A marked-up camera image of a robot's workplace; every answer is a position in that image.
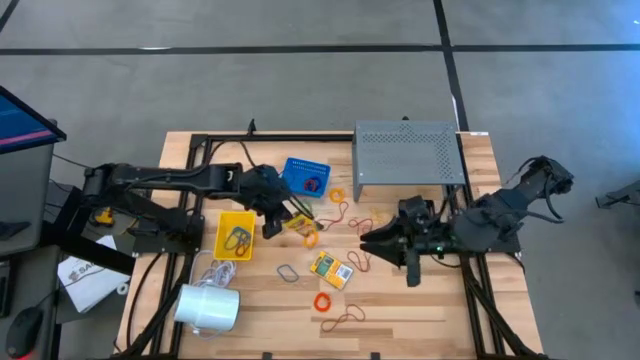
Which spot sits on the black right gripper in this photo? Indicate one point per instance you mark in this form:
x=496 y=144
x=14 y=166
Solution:
x=425 y=237

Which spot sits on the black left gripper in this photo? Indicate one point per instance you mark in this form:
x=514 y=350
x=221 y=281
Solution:
x=262 y=187

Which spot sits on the yellow green crayon box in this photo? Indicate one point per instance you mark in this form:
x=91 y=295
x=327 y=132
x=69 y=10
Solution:
x=331 y=270
x=300 y=226

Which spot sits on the green coil wristband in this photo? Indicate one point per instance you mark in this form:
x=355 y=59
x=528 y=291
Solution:
x=309 y=204

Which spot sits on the yellow rubber band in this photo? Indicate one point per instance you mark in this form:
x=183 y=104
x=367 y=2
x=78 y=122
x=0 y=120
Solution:
x=381 y=216

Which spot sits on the yellow orange coil wristband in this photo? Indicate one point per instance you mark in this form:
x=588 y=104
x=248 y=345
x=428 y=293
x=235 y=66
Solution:
x=331 y=195
x=305 y=240

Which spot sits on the red rubber band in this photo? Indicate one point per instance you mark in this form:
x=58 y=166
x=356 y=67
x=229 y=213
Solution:
x=361 y=231
x=360 y=267
x=345 y=316
x=248 y=246
x=342 y=210

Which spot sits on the red coil key wristband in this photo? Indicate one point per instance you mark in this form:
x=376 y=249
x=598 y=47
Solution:
x=320 y=187
x=316 y=302

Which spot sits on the blue plastic basket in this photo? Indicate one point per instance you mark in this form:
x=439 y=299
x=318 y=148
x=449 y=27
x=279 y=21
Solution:
x=295 y=170

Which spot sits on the blue rubber band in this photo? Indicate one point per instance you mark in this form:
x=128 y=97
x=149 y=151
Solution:
x=227 y=240
x=278 y=272

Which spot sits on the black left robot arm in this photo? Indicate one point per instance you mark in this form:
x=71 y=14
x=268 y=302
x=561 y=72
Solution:
x=165 y=175

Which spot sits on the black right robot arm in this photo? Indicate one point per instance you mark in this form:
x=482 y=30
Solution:
x=535 y=182

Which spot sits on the grey computer desk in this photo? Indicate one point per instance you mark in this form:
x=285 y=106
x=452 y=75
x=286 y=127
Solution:
x=25 y=200

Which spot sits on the yellow plastic basket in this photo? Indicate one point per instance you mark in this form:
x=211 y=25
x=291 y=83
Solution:
x=220 y=220

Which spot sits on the grey perforated metal riser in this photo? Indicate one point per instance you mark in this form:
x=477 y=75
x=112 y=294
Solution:
x=400 y=150

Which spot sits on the white cylindrical canister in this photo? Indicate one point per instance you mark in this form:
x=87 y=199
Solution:
x=207 y=307

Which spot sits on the white paper booklet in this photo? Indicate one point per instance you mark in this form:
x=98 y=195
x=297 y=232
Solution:
x=90 y=285

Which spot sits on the computer monitor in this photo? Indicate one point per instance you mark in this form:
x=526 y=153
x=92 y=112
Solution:
x=20 y=125

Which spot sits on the black computer mouse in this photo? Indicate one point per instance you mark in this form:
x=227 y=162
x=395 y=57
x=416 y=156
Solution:
x=22 y=332

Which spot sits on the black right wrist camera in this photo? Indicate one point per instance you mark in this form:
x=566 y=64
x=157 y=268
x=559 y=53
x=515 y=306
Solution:
x=414 y=207

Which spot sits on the black aluminium table frame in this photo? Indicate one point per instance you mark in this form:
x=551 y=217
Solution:
x=275 y=137

